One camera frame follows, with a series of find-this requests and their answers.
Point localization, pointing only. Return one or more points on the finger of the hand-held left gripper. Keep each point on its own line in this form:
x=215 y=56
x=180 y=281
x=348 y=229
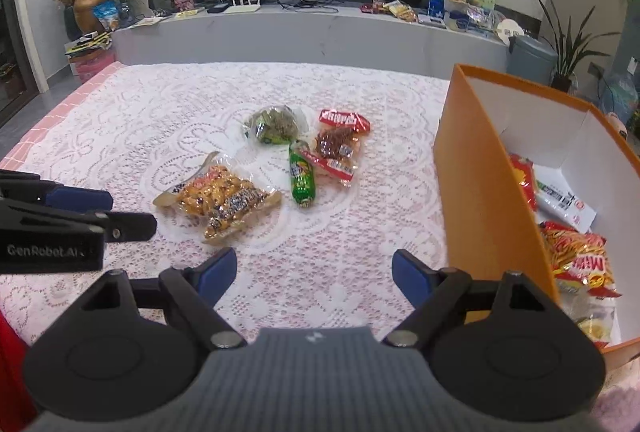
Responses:
x=130 y=227
x=80 y=199

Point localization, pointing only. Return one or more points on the brown meat packet red label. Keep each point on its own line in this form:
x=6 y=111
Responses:
x=340 y=144

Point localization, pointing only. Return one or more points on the tall plant black pot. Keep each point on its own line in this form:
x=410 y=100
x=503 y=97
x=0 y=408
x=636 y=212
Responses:
x=565 y=52

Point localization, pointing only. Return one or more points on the red snack packet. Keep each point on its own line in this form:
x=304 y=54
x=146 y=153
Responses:
x=522 y=182

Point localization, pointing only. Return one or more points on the pile of snack packets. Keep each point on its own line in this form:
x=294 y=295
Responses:
x=395 y=9

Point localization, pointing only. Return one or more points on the green tube snack packet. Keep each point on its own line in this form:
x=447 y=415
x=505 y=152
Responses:
x=301 y=174

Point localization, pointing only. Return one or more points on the grey trash can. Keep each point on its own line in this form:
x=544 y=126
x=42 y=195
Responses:
x=532 y=59

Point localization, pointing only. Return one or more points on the white round device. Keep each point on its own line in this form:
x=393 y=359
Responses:
x=510 y=31

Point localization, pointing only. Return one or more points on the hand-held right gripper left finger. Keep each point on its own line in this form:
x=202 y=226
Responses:
x=218 y=274

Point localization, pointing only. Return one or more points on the orange cardboard box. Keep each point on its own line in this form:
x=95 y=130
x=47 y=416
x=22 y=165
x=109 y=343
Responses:
x=480 y=192

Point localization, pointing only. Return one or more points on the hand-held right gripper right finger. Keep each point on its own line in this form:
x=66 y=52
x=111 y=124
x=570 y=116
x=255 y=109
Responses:
x=412 y=277

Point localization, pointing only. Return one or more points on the blue water jug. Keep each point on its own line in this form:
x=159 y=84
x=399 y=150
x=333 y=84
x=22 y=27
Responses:
x=622 y=97

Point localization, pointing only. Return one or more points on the white jar blue lid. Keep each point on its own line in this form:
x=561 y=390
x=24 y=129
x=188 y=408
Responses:
x=455 y=21

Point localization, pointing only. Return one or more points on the black flat device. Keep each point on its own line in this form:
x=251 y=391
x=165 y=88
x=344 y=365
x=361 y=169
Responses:
x=216 y=8

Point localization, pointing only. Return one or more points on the orange striped chips packet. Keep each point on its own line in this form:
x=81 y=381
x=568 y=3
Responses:
x=582 y=257

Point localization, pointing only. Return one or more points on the green pickled vegetable packet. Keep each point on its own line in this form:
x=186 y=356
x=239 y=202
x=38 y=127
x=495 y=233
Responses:
x=275 y=124

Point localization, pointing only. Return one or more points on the pink storage box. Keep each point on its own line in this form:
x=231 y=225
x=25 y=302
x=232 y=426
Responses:
x=95 y=67

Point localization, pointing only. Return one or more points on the loose papers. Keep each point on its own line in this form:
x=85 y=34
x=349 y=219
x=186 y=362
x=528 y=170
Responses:
x=165 y=18

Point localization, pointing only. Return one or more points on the person's red clothing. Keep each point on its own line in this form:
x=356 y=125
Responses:
x=12 y=372

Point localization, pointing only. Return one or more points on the blue snack bag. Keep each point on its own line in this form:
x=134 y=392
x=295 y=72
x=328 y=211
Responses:
x=106 y=14

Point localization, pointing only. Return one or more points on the white silver snack packet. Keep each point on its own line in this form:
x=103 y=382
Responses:
x=562 y=202

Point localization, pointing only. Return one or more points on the clear peanut snack packet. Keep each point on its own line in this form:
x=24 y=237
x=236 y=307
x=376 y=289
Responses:
x=225 y=199

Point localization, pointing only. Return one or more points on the stack of yellow black packets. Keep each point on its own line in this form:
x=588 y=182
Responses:
x=87 y=44

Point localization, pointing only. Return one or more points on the gold vase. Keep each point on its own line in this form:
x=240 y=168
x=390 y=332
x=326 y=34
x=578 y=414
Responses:
x=89 y=14

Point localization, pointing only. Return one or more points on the pink card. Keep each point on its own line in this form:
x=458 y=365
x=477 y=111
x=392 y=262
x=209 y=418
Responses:
x=183 y=3

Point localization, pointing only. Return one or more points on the white marble TV console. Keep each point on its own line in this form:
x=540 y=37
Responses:
x=300 y=42

